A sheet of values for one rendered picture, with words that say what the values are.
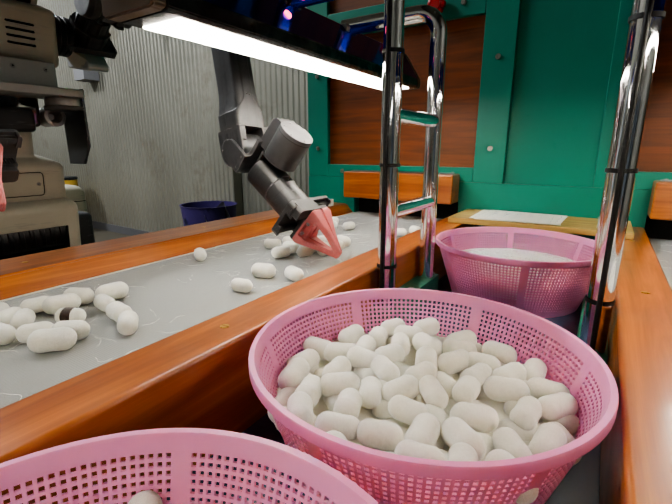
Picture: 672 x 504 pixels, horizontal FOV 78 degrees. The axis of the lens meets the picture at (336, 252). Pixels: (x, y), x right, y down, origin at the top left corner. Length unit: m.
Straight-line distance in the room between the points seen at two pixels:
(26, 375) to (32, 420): 0.12
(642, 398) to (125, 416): 0.33
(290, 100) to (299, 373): 2.86
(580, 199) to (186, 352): 0.87
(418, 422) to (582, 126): 0.84
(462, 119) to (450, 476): 0.94
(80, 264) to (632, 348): 0.66
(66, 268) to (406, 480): 0.56
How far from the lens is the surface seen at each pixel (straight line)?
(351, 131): 1.21
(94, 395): 0.32
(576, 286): 0.69
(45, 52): 1.19
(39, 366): 0.44
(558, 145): 1.04
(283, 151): 0.66
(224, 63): 0.78
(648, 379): 0.37
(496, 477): 0.24
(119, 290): 0.57
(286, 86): 3.17
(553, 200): 1.04
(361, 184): 1.11
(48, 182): 1.17
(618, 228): 0.47
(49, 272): 0.68
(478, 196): 1.07
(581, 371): 0.38
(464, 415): 0.32
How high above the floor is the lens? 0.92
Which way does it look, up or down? 14 degrees down
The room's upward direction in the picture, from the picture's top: straight up
